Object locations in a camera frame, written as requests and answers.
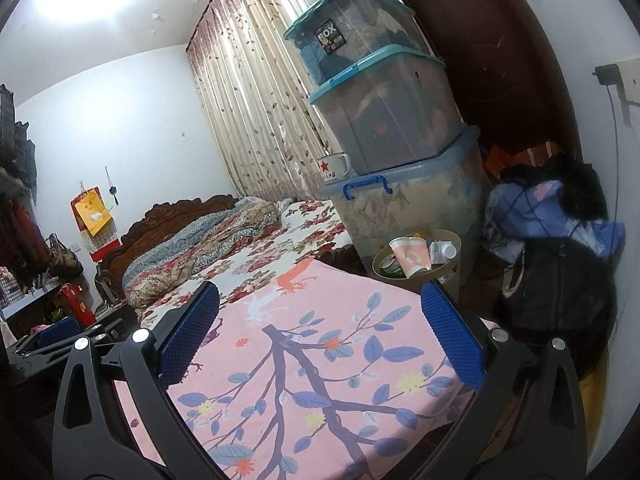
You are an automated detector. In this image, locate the yellow red wall calendar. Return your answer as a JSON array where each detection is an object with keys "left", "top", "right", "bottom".
[{"left": 70, "top": 186, "right": 120, "bottom": 263}]

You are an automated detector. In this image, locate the pink tree print blanket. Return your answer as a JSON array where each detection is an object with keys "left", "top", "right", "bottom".
[{"left": 112, "top": 254, "right": 476, "bottom": 480}]

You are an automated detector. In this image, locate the bottom clear storage box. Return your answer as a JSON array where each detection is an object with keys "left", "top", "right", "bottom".
[{"left": 319, "top": 127, "right": 489, "bottom": 281}]

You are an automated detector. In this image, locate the pile of dark clothes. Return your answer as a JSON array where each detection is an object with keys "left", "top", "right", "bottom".
[{"left": 483, "top": 142, "right": 626, "bottom": 360}]

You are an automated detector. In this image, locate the grey cluttered shelf unit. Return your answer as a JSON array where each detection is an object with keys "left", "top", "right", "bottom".
[{"left": 1, "top": 87, "right": 84, "bottom": 318}]

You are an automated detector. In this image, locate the folded patterned quilt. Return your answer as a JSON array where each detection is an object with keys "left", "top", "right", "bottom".
[{"left": 122, "top": 196, "right": 282, "bottom": 309}]

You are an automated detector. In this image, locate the dark brown wooden door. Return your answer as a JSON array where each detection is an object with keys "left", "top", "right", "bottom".
[{"left": 402, "top": 0, "right": 582, "bottom": 159}]

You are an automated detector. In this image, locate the white red star enamel mug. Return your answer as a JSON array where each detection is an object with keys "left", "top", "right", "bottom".
[{"left": 317, "top": 153, "right": 352, "bottom": 183}]

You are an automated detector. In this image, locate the green aluminium drink can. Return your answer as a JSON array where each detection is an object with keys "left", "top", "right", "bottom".
[{"left": 378, "top": 254, "right": 405, "bottom": 278}]

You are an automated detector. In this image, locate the blue white milk carton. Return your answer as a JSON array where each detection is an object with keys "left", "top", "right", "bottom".
[{"left": 428, "top": 240, "right": 458, "bottom": 266}]

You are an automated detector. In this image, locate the floral white bed sheet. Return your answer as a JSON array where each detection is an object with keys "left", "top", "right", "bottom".
[{"left": 141, "top": 200, "right": 352, "bottom": 328}]

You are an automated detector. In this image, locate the top teal lid storage box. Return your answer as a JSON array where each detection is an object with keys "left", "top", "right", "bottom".
[{"left": 283, "top": 0, "right": 430, "bottom": 86}]

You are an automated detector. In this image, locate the white wall power socket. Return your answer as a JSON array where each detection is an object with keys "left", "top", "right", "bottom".
[{"left": 593, "top": 58, "right": 640, "bottom": 105}]

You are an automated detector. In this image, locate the orange capped pink bottle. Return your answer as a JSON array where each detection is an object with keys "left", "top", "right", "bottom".
[{"left": 388, "top": 236, "right": 432, "bottom": 278}]

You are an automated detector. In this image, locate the carved dark wooden headboard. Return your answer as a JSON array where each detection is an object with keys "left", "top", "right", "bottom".
[{"left": 94, "top": 194, "right": 239, "bottom": 304}]

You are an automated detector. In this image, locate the beige leaf print curtain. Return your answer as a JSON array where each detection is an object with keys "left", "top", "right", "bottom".
[{"left": 186, "top": 0, "right": 338, "bottom": 202}]

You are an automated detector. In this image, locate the middle teal lid storage box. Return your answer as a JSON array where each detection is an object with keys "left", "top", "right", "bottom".
[{"left": 309, "top": 44, "right": 465, "bottom": 176}]

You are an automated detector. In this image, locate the teal lid storage box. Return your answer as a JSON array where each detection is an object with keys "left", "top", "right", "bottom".
[
  {"left": 283, "top": 0, "right": 430, "bottom": 86},
  {"left": 309, "top": 44, "right": 465, "bottom": 176}
]

